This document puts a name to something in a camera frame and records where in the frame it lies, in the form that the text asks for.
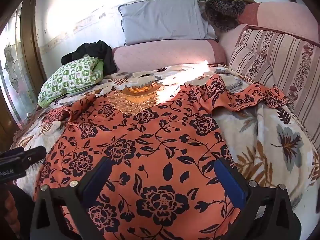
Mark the small striped floral cushion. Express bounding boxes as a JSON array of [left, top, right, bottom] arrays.
[[228, 44, 272, 85]]

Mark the black cloth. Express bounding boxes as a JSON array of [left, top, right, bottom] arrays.
[[61, 40, 118, 75]]

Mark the large striped floral cushion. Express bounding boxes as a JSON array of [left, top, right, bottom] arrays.
[[236, 26, 320, 143]]

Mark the cream leaf print blanket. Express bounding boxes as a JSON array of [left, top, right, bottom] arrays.
[[10, 64, 320, 210]]

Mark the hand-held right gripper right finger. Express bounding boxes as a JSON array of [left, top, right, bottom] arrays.
[[214, 157, 300, 240]]

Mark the pink sofa backrest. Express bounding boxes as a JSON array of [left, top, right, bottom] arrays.
[[217, 2, 320, 64]]

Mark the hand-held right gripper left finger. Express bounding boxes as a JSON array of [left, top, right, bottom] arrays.
[[32, 156, 113, 240]]

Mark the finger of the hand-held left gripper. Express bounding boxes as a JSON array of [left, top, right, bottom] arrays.
[[24, 146, 47, 167]]

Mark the green patterned pillow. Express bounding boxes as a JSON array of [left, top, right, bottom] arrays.
[[37, 54, 104, 107]]

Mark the orange black floral garment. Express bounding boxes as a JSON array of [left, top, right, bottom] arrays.
[[35, 74, 297, 240]]

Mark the grey pillow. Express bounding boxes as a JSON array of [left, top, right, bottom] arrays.
[[118, 0, 217, 47]]

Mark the person's left forearm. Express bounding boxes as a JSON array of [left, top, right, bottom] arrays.
[[0, 180, 35, 240]]

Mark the dark fuzzy cushion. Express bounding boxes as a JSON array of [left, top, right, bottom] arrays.
[[204, 0, 250, 32]]

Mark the pink bolster cushion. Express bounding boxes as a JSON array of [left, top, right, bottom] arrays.
[[111, 39, 227, 73]]

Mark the stained glass door panel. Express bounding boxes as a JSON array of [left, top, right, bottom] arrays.
[[0, 1, 38, 122]]

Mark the wooden door frame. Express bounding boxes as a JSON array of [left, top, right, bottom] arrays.
[[20, 0, 48, 82]]

